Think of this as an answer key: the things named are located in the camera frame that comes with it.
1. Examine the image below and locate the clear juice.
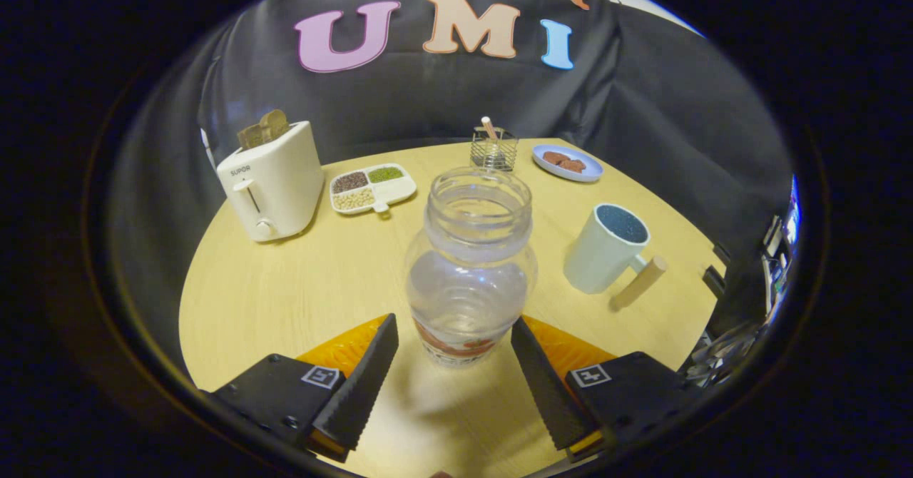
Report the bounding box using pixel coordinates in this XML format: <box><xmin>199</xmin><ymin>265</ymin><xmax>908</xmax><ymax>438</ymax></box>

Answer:
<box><xmin>408</xmin><ymin>250</ymin><xmax>537</xmax><ymax>343</ymax></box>

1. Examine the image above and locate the white toaster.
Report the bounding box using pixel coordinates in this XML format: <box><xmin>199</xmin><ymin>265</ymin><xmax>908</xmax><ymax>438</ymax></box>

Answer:
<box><xmin>216</xmin><ymin>121</ymin><xmax>325</xmax><ymax>243</ymax></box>

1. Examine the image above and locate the black backdrop cloth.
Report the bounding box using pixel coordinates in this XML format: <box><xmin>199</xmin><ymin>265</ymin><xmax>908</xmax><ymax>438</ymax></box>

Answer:
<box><xmin>107</xmin><ymin>0</ymin><xmax>796</xmax><ymax>393</ymax></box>

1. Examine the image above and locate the wire mesh basket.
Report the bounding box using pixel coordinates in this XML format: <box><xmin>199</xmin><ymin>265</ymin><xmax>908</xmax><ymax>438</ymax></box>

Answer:
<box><xmin>470</xmin><ymin>127</ymin><xmax>519</xmax><ymax>173</ymax></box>

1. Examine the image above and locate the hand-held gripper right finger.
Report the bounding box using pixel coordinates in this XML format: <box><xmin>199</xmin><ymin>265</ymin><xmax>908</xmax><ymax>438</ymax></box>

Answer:
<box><xmin>510</xmin><ymin>315</ymin><xmax>703</xmax><ymax>462</ymax></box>

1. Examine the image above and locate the light wooden table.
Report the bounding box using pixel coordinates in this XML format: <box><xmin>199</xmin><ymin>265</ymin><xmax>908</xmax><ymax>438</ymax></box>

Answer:
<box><xmin>178</xmin><ymin>138</ymin><xmax>727</xmax><ymax>478</ymax></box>

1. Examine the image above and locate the pile of yellow soybeans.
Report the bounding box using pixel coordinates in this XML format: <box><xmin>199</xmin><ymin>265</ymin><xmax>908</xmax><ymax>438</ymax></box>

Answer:
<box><xmin>333</xmin><ymin>188</ymin><xmax>376</xmax><ymax>212</ymax></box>

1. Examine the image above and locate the white divided tray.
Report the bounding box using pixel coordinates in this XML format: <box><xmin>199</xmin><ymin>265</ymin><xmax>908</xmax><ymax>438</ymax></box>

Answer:
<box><xmin>330</xmin><ymin>163</ymin><xmax>418</xmax><ymax>216</ymax></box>

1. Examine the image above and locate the clear plastic juice bottle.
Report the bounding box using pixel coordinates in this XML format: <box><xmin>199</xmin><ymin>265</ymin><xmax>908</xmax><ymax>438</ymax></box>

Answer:
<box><xmin>405</xmin><ymin>166</ymin><xmax>539</xmax><ymax>368</ymax></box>

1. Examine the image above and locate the light blue plate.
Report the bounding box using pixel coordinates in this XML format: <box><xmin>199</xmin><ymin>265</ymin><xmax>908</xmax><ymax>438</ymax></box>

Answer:
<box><xmin>532</xmin><ymin>144</ymin><xmax>604</xmax><ymax>183</ymax></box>

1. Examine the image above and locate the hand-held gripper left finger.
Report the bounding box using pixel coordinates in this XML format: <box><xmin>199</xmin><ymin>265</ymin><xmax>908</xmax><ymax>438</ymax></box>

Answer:
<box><xmin>207</xmin><ymin>312</ymin><xmax>400</xmax><ymax>464</ymax></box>

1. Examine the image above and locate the white cup with wooden handle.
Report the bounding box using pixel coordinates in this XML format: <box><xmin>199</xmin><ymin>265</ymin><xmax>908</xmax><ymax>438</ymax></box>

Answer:
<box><xmin>563</xmin><ymin>203</ymin><xmax>669</xmax><ymax>312</ymax></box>

